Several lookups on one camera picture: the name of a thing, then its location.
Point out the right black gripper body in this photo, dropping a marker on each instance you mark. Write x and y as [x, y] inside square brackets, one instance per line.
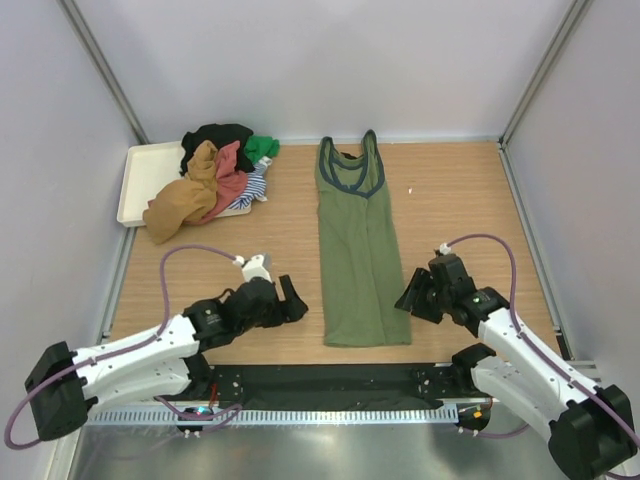
[439, 298]

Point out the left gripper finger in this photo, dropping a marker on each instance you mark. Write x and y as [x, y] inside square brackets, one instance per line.
[287, 312]
[291, 297]

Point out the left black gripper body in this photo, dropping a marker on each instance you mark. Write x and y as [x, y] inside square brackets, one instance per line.
[268, 318]

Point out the olive green printed tank top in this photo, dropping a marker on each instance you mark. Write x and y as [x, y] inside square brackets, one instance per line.
[360, 263]

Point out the tan brown tank top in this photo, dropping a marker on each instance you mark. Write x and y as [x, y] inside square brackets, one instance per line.
[185, 200]

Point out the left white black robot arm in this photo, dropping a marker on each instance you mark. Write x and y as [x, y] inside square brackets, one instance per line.
[66, 386]

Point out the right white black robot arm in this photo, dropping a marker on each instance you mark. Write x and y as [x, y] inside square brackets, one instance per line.
[588, 429]

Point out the blue white striped tank top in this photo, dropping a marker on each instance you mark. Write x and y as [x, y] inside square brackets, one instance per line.
[255, 189]

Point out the dusty pink tank top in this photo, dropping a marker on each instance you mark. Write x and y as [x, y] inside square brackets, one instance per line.
[231, 182]

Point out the bright green tank top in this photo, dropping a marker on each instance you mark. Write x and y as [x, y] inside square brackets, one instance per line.
[258, 147]

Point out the black tank top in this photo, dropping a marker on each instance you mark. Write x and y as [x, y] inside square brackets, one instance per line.
[220, 135]

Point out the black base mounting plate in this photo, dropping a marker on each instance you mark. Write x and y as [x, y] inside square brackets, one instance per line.
[347, 387]

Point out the white plastic tray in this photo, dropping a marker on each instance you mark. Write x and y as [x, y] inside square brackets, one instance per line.
[148, 169]

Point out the slotted white cable duct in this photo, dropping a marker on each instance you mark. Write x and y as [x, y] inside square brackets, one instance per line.
[156, 415]

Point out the aluminium front rail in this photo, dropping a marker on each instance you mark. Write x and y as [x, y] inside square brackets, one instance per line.
[586, 374]

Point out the right aluminium frame post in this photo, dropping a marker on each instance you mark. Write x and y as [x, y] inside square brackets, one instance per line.
[559, 41]

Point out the aluminium frame post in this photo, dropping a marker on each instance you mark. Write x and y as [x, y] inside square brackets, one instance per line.
[559, 41]
[87, 39]

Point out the left aluminium frame post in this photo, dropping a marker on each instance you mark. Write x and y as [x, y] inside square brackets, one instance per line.
[87, 39]

